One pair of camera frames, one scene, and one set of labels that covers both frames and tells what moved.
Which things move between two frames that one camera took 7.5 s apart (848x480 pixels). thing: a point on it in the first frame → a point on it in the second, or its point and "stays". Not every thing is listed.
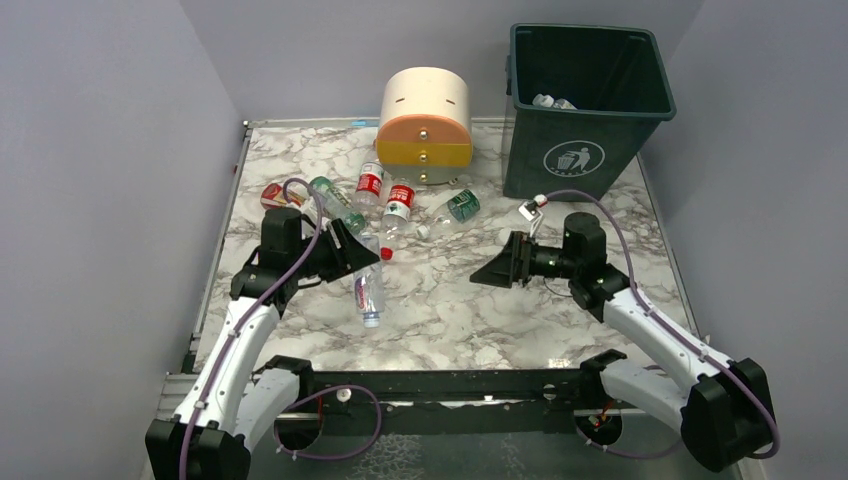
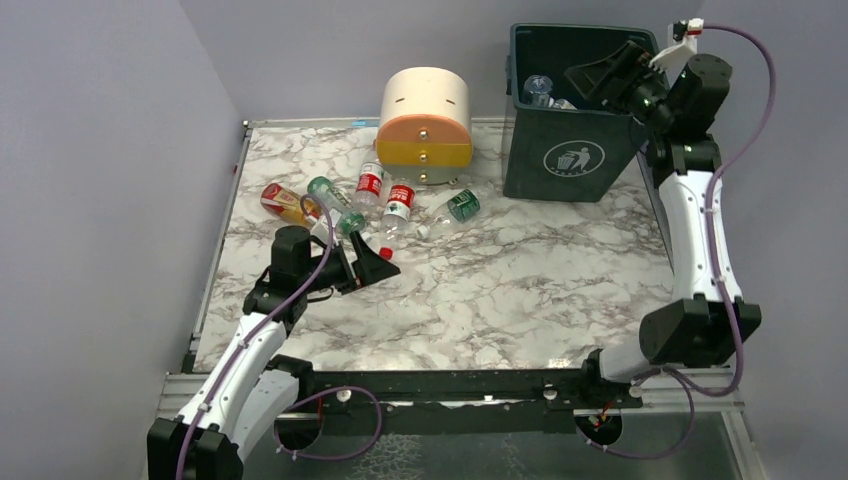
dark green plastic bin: x=583 y=103 stays
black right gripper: x=520 y=257 → x=631 y=72
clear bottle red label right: x=400 y=198 stays
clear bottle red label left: x=369 y=187 stays
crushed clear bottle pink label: x=368 y=284 → x=538 y=87
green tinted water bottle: x=335 y=204 stays
